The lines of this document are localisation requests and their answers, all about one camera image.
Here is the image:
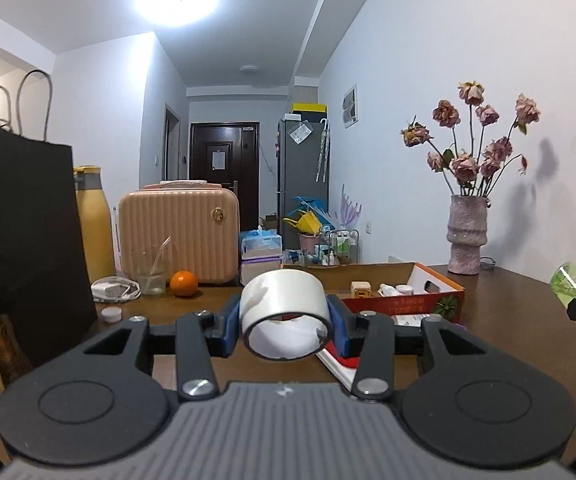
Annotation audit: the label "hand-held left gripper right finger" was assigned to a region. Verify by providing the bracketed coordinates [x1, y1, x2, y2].
[325, 294, 506, 401]

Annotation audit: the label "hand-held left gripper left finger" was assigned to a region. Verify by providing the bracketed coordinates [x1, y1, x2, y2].
[80, 295, 243, 402]

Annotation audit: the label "clear tape roll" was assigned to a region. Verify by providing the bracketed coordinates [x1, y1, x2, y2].
[239, 270, 335, 362]

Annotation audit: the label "red cardboard box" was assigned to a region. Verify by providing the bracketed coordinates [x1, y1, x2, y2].
[283, 261, 466, 322]

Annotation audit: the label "orange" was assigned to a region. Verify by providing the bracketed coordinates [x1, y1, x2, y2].
[169, 270, 199, 297]

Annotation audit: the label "purple and white box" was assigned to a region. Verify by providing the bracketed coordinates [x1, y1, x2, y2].
[240, 255, 283, 288]

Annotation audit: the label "clear glass cup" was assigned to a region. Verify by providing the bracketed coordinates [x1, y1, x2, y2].
[134, 237, 173, 296]

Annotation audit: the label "yellow watering can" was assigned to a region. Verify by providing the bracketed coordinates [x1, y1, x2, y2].
[284, 210, 321, 235]

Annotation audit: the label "pink ribbed suitcase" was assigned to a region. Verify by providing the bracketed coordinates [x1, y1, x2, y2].
[119, 181, 241, 287]

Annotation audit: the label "blue plastic item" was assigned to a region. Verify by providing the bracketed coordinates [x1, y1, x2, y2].
[290, 196, 329, 223]

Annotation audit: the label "pink textured vase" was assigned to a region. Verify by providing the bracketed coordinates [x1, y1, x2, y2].
[446, 195, 491, 276]

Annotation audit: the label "grey refrigerator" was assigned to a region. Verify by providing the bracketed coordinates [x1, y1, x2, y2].
[277, 117, 329, 251]

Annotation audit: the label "dark entrance door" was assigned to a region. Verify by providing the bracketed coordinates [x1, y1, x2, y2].
[189, 121, 260, 231]

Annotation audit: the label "yellow insulated bottle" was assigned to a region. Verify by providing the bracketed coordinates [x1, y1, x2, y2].
[74, 166, 117, 285]

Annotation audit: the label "folded clear umbrella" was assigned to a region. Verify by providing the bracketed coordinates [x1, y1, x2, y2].
[315, 117, 329, 183]

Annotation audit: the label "side door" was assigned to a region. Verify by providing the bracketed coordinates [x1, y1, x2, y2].
[164, 103, 181, 181]

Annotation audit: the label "dried pink roses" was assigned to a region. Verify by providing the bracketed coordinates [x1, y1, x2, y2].
[401, 80, 541, 198]

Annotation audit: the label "paper note on refrigerator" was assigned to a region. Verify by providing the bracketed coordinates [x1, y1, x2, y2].
[288, 122, 313, 145]

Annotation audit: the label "black paper bag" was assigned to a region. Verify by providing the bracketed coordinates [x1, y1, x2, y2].
[0, 69, 98, 368]

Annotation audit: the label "round ceiling light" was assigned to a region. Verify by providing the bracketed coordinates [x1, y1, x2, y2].
[134, 0, 219, 28]

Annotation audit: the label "wire rack with bottles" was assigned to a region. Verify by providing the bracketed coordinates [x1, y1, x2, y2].
[318, 227, 359, 266]

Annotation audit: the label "purple flower wall decal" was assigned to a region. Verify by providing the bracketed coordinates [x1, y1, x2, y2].
[338, 185, 363, 231]

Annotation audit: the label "white charger with cable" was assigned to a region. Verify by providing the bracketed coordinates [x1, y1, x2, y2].
[91, 275, 141, 304]

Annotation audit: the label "wall picture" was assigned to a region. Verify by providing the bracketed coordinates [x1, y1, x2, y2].
[342, 83, 359, 129]

